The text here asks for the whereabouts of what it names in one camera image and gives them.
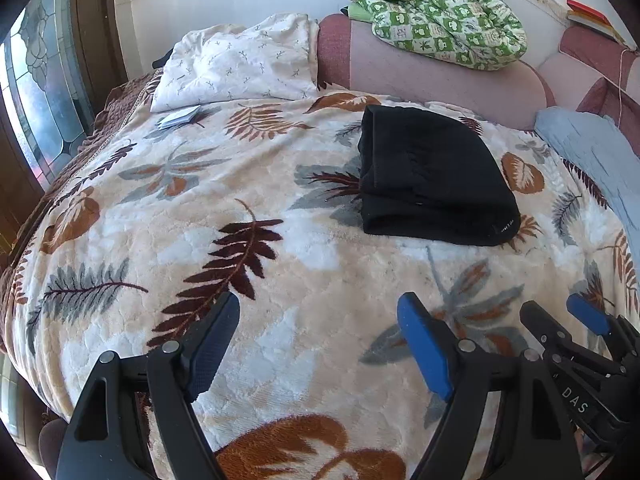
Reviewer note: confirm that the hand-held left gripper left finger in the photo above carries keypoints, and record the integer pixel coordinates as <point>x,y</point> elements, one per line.
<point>210,355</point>

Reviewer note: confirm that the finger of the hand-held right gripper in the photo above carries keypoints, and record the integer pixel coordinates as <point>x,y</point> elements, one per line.
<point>547,332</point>
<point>590,316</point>

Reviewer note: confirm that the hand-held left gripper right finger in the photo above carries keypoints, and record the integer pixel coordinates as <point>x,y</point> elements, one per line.
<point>425,350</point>

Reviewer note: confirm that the black pants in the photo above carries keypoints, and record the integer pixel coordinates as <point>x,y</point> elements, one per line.
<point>435,175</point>

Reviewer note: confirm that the leaf print fleece blanket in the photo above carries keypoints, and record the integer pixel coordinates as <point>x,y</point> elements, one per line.
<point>300,270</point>

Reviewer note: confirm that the light blue cloth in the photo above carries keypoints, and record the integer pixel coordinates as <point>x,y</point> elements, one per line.
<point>595,160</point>

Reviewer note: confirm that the folded paper leaflet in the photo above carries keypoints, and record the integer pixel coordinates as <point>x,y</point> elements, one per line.
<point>179,117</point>

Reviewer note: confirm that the brown quilted bedspread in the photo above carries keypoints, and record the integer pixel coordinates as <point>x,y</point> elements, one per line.
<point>117,110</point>

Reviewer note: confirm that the pink upholstered headboard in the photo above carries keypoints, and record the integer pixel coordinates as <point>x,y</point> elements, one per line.
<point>400,67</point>

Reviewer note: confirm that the white sprig print pillow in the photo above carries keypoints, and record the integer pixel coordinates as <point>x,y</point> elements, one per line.
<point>240,67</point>

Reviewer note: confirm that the dark cloth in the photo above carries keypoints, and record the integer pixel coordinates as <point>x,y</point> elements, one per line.
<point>161,59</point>

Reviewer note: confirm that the red book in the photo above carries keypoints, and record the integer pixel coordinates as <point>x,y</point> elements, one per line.
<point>590,10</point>

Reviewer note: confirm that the stained glass window pane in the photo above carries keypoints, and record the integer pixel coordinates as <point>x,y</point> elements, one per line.
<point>45,90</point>

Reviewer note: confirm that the green patterned quilt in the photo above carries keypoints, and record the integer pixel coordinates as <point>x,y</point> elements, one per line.
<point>440,15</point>

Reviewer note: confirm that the dark wooden door frame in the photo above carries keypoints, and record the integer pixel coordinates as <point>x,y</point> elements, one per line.
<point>107,35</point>

